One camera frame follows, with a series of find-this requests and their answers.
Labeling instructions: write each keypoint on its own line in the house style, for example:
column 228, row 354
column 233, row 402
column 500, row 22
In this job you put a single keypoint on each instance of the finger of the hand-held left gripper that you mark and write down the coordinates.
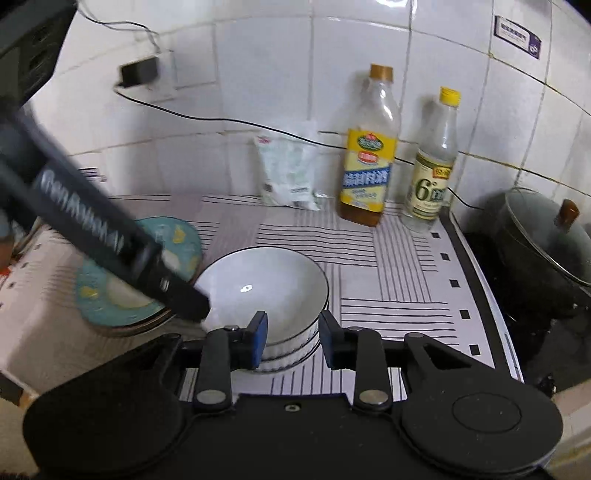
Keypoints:
column 180, row 295

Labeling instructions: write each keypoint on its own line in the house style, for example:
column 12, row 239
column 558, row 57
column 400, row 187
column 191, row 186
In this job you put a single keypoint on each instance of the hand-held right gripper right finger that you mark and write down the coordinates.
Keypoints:
column 325, row 339

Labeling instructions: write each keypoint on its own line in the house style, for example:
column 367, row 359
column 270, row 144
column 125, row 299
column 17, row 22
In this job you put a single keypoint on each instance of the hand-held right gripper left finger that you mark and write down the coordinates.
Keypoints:
column 259, row 341

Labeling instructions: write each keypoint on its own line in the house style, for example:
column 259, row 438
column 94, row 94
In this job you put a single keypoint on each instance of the teal plate yellow print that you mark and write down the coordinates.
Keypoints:
column 180, row 240

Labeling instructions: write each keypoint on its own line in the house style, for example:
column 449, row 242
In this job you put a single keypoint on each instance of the striped table cover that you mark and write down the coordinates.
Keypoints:
column 392, row 286

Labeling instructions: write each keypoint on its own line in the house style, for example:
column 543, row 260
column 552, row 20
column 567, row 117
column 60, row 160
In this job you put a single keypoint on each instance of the black power adapter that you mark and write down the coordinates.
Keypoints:
column 138, row 71

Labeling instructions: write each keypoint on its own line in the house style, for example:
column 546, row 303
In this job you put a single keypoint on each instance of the clear plastic bag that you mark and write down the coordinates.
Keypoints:
column 286, row 170

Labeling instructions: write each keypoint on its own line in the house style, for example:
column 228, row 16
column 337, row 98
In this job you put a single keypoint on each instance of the oil bottle yellow label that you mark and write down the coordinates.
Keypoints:
column 367, row 175

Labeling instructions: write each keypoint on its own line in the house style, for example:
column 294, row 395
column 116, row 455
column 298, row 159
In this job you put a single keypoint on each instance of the clear vinegar bottle yellow cap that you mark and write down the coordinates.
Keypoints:
column 431, row 184

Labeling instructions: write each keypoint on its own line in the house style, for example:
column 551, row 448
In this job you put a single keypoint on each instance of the black stove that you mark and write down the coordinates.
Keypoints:
column 545, row 337

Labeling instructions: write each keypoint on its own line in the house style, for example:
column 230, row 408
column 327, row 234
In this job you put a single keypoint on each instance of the black pot glass lid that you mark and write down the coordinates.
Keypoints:
column 535, row 240

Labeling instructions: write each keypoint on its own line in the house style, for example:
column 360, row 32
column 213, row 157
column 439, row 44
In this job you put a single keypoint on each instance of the white wall socket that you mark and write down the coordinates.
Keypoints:
column 167, row 74

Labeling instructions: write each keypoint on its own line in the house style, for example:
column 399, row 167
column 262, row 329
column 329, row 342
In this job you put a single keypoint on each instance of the wall sticker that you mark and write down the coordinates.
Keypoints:
column 517, row 37

